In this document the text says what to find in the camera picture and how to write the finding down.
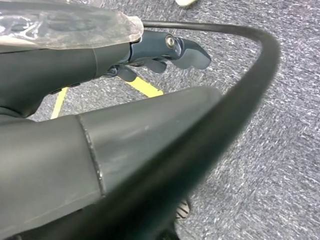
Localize black robot body part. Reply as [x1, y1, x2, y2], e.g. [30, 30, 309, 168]
[155, 198, 191, 240]

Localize yellow floor tape outline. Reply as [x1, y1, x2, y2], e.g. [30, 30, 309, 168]
[50, 76, 165, 120]

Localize person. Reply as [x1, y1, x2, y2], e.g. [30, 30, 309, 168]
[174, 0, 198, 8]

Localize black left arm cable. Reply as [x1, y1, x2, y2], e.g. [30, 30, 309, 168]
[14, 20, 281, 240]

